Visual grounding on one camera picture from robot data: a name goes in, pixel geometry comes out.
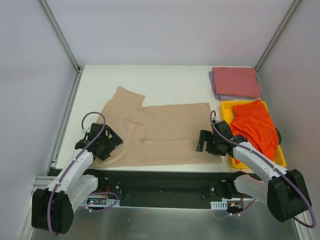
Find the beige t shirt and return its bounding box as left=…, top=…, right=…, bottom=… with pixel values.
left=91, top=86, right=222, bottom=169

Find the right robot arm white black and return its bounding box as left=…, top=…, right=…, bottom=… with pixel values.
left=196, top=120, right=316, bottom=228

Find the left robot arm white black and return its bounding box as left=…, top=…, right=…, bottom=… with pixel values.
left=31, top=123, right=123, bottom=236

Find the yellow plastic tray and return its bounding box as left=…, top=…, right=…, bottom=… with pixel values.
left=221, top=100, right=287, bottom=170

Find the orange t shirt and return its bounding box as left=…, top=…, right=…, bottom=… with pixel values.
left=230, top=100, right=279, bottom=160

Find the folded lavender t shirt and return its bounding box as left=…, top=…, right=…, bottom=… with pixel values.
left=208, top=71, right=239, bottom=101

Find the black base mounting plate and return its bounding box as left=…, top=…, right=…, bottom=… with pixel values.
left=74, top=169, right=253, bottom=210

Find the dark green t shirt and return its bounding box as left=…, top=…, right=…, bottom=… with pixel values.
left=275, top=128, right=283, bottom=145

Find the folded pink t shirt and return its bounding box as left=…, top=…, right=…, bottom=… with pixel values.
left=212, top=67, right=261, bottom=99

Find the white slotted cable duct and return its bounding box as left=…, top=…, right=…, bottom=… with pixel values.
left=79, top=197, right=228, bottom=210

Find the front aluminium rail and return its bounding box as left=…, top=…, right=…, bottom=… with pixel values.
left=31, top=174, right=302, bottom=201

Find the left aluminium frame post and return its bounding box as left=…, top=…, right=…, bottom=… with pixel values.
left=37, top=0, right=82, bottom=73

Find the aluminium frame post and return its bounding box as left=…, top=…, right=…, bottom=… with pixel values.
left=37, top=0, right=82, bottom=73
left=254, top=0, right=303, bottom=73

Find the right aluminium frame post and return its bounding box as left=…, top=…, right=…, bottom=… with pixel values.
left=254, top=0, right=303, bottom=73

